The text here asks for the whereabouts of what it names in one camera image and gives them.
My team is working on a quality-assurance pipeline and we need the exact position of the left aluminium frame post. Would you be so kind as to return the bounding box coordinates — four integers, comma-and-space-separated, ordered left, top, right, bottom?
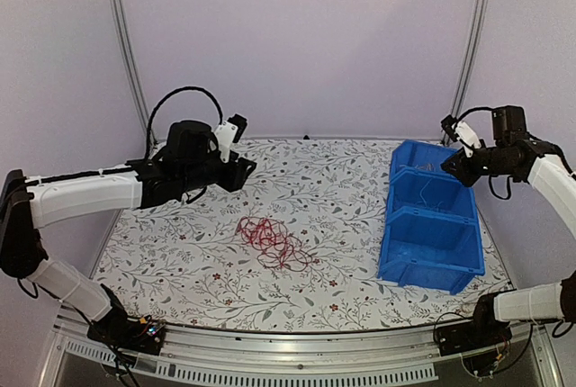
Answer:
109, 0, 150, 133

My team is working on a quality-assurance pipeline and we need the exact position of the right aluminium frame post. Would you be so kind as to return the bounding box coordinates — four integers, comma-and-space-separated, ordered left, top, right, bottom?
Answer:
450, 0, 489, 116

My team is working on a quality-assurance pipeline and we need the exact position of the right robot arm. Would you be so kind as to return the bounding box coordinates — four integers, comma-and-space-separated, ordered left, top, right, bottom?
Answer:
441, 105, 575, 347

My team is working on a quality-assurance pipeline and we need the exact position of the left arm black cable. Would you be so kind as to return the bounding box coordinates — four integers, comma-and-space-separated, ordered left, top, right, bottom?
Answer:
144, 85, 225, 158

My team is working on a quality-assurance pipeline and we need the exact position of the aluminium front rail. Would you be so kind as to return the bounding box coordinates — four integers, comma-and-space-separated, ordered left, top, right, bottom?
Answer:
39, 307, 565, 386

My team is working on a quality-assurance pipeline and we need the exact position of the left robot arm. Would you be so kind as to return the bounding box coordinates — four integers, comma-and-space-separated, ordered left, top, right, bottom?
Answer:
1, 115, 256, 346

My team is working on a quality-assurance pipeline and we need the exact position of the floral table mat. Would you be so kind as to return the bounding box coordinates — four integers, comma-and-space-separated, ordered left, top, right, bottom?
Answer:
94, 139, 510, 333

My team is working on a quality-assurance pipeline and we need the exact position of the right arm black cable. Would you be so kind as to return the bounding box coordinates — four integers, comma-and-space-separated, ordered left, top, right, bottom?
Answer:
454, 105, 512, 202

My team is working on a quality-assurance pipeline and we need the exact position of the blue three-compartment bin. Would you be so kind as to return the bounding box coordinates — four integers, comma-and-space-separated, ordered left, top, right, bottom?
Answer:
377, 140, 485, 295

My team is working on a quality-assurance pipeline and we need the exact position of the aluminium frame post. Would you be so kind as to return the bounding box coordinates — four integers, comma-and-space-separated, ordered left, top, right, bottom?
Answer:
109, 0, 150, 133
450, 0, 489, 116

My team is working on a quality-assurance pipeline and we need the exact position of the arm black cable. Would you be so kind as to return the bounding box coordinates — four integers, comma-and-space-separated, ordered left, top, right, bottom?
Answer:
454, 105, 512, 202
144, 85, 225, 158

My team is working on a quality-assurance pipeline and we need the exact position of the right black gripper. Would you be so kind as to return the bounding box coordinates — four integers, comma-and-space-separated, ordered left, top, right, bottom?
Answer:
441, 146, 516, 187

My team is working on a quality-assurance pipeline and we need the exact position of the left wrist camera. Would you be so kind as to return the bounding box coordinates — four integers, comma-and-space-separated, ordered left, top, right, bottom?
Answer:
214, 114, 248, 163

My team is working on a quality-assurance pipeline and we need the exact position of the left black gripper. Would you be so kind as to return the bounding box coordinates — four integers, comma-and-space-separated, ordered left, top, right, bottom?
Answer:
179, 151, 256, 194

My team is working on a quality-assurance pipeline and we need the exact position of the red cable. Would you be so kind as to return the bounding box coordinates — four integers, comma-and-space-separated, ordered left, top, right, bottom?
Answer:
236, 215, 314, 271

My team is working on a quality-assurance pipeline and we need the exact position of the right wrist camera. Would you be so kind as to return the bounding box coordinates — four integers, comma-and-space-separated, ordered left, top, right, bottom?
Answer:
441, 115, 483, 158

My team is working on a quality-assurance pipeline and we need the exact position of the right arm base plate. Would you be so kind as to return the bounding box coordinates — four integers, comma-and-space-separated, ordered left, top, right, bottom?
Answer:
433, 321, 512, 356

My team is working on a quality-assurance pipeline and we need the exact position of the blue cable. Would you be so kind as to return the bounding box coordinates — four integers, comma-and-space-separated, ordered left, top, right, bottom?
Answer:
413, 179, 455, 215

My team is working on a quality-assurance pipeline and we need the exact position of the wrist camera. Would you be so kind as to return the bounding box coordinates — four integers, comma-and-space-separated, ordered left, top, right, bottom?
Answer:
214, 114, 248, 163
441, 115, 483, 158

